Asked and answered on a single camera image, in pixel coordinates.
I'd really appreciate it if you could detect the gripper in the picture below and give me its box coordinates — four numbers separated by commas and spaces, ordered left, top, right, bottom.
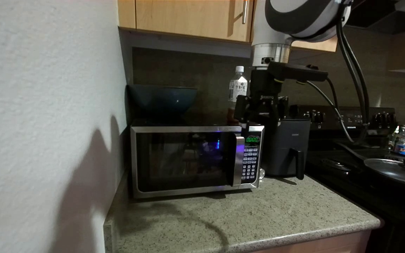
234, 68, 290, 129

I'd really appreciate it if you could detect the silver microwave door handle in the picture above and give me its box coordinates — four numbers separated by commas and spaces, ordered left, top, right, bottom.
233, 135, 246, 187

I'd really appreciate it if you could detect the water bottle blue label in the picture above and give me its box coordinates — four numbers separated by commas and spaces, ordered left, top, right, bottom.
394, 125, 405, 156

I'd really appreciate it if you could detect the silver black microwave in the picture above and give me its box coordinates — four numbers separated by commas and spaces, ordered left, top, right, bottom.
129, 124, 266, 199

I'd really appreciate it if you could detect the microwave door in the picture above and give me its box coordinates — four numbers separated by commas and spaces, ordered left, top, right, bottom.
131, 126, 246, 198

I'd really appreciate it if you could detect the black air fryer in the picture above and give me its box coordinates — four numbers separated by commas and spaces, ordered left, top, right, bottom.
262, 118, 311, 180

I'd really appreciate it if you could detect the clear plastic bottle white cap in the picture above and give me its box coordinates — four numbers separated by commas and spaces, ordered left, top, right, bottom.
227, 66, 249, 124

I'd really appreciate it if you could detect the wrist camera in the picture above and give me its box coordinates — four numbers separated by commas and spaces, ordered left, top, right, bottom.
267, 61, 329, 83

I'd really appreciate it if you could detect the black frying pan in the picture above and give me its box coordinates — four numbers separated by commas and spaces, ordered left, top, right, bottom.
335, 142, 405, 199

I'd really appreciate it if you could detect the black stove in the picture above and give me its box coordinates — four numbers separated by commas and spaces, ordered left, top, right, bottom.
290, 104, 405, 253

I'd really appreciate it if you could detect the black range hood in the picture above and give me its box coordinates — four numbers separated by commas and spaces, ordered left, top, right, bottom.
345, 0, 405, 35

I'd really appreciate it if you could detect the glass pan lid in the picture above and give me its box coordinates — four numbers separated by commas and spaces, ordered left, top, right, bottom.
364, 158, 405, 188

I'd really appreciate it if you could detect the stove burner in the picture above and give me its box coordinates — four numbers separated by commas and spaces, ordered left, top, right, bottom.
321, 158, 351, 173

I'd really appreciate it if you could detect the dark blue bowl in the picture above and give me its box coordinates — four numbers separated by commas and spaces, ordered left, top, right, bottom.
127, 84, 199, 118

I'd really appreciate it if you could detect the wooden wall cabinet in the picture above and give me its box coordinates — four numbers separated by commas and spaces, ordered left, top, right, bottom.
117, 0, 339, 53

